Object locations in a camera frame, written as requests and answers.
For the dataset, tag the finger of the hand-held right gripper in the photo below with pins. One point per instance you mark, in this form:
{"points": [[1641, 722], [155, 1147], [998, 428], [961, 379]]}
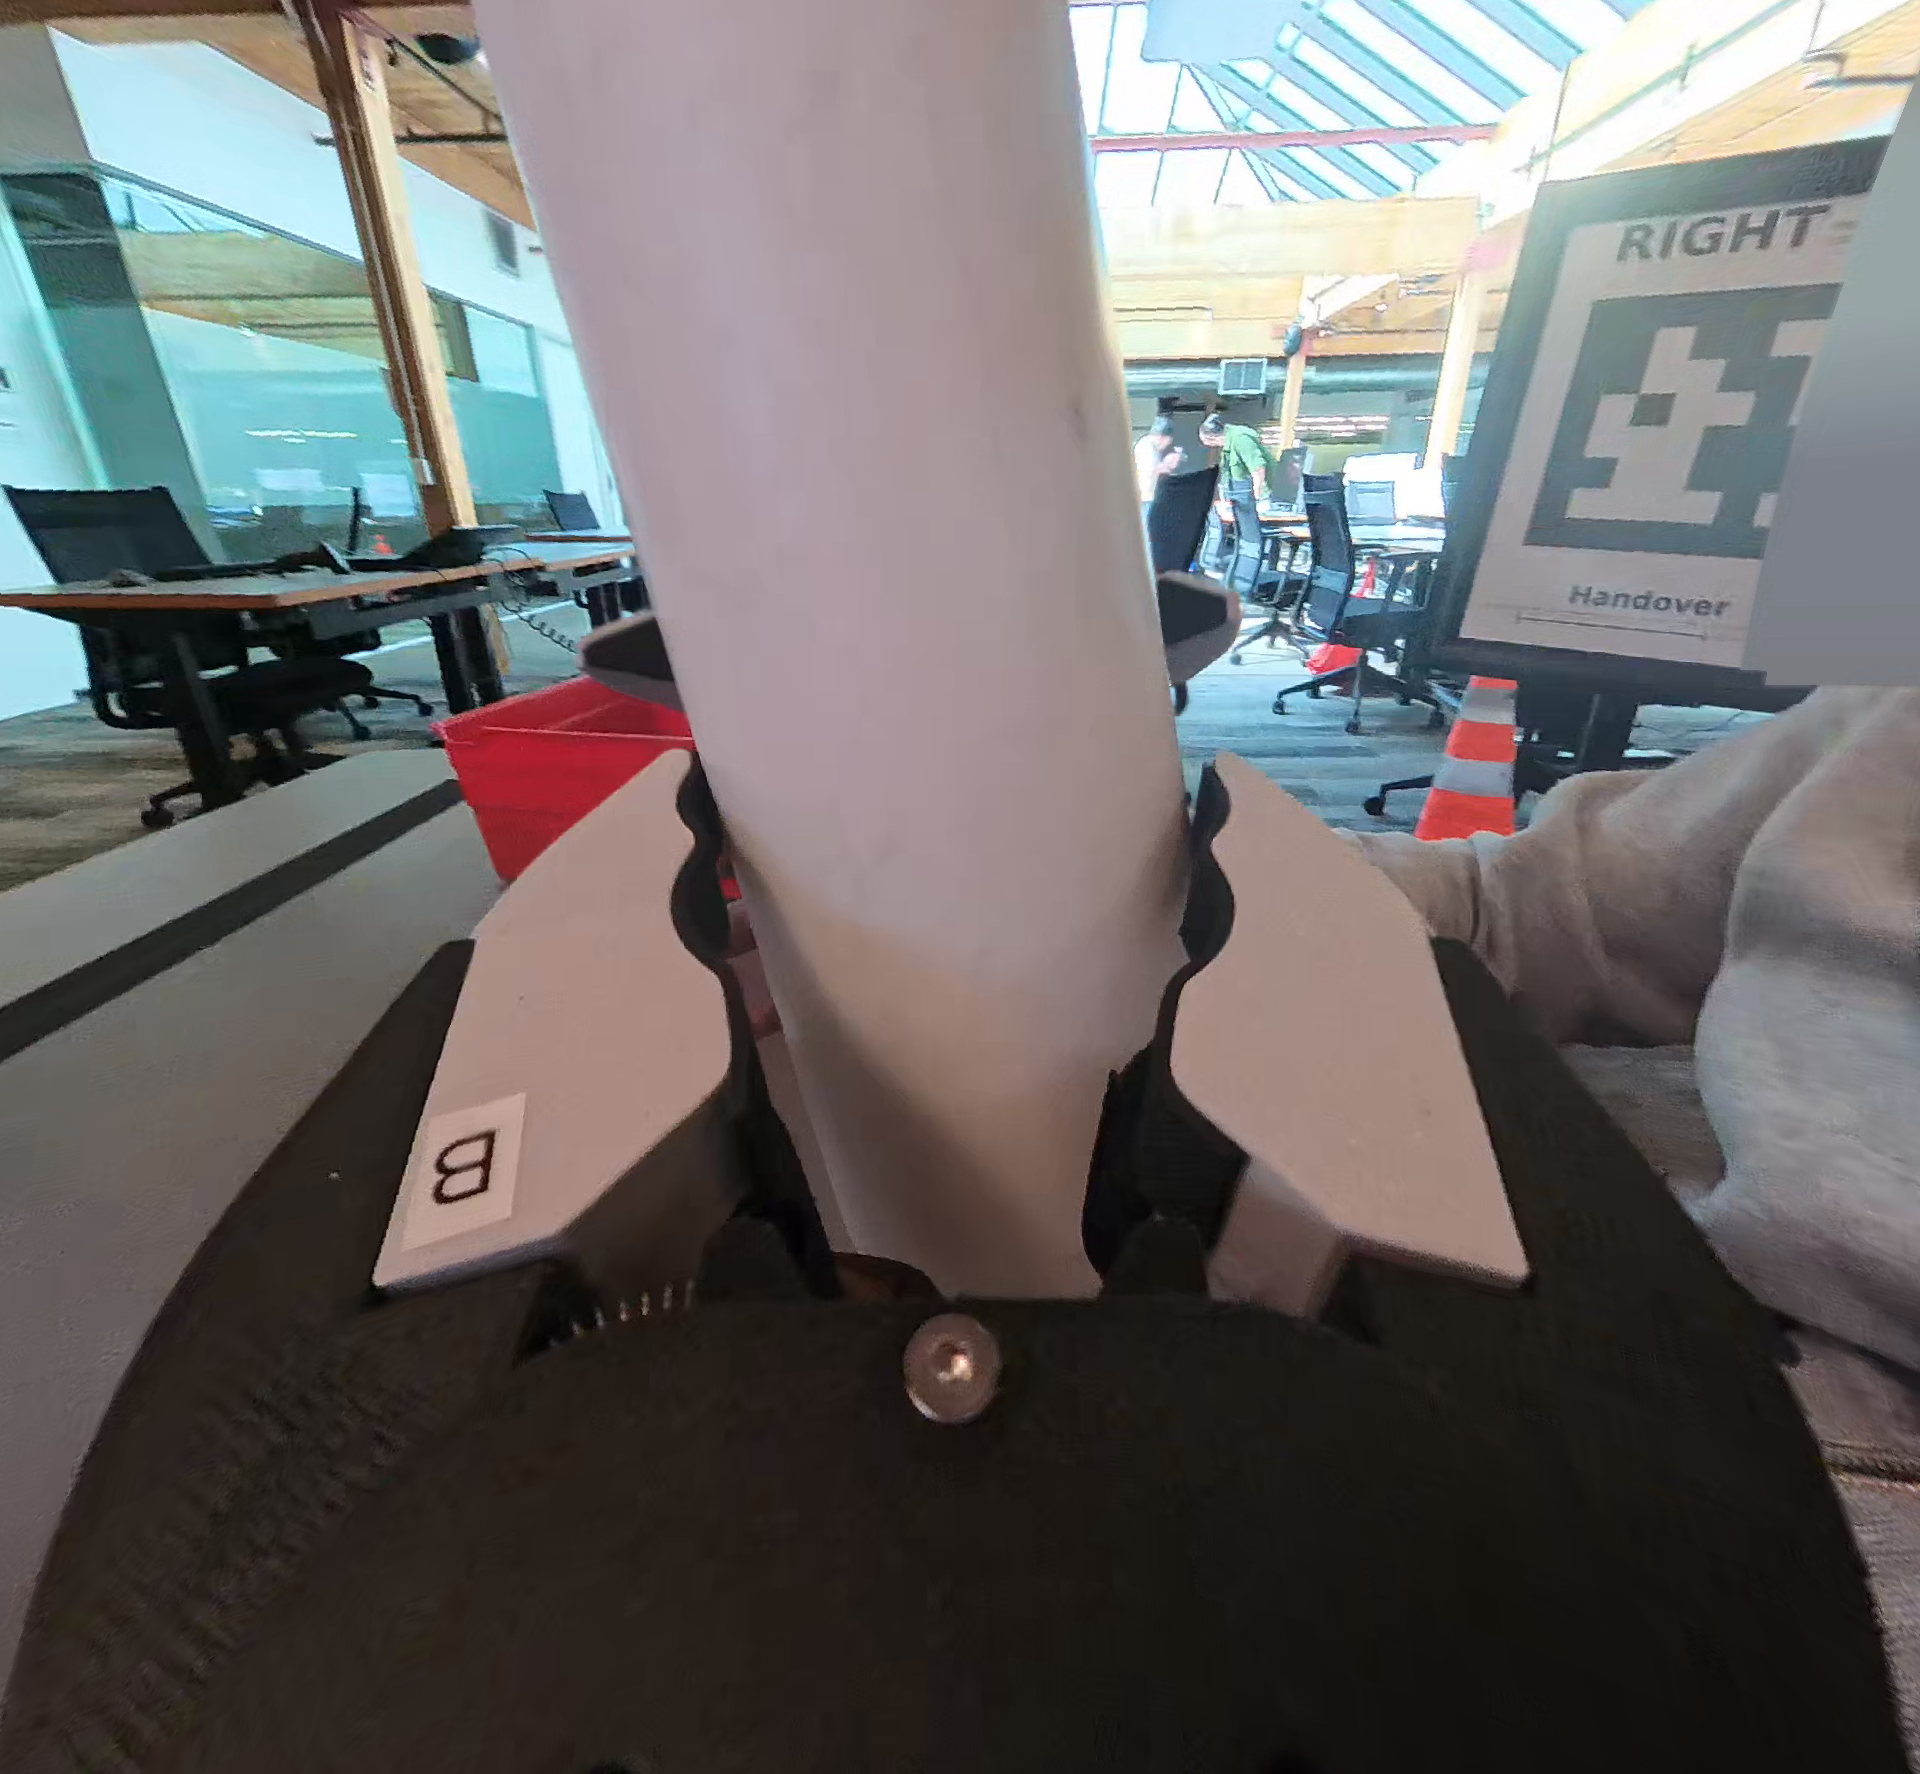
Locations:
{"points": [[638, 655], [1201, 611]]}

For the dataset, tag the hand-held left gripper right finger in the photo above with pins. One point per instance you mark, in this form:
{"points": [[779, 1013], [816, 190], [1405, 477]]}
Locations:
{"points": [[1334, 1055]]}

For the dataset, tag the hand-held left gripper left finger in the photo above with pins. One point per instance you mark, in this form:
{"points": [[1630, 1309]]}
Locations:
{"points": [[572, 1055]]}

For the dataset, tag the white bottle black cap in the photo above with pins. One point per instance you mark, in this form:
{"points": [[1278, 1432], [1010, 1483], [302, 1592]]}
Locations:
{"points": [[843, 452]]}

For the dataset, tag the person's right forearm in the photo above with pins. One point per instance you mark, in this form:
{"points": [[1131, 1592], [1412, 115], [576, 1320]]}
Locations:
{"points": [[1725, 935]]}

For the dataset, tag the neighbouring grey desk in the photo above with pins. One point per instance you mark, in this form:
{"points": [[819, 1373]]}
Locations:
{"points": [[151, 887]]}

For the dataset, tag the black office chair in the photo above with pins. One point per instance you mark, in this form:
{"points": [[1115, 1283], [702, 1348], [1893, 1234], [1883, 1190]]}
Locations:
{"points": [[1327, 558], [1186, 531], [135, 546]]}

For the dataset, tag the red plastic bin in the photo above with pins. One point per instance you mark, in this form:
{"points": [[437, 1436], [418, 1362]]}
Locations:
{"points": [[572, 783]]}

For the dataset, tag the orange traffic cone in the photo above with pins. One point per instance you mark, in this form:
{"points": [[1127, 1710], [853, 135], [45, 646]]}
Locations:
{"points": [[1468, 771]]}

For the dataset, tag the wooden pillar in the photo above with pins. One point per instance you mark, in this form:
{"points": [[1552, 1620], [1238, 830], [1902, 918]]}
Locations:
{"points": [[401, 349]]}

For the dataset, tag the wooden office table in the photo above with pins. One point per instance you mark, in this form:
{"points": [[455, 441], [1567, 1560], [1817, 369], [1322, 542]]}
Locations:
{"points": [[224, 588]]}

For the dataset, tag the framed marker sign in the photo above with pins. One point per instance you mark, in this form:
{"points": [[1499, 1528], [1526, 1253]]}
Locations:
{"points": [[1634, 423]]}

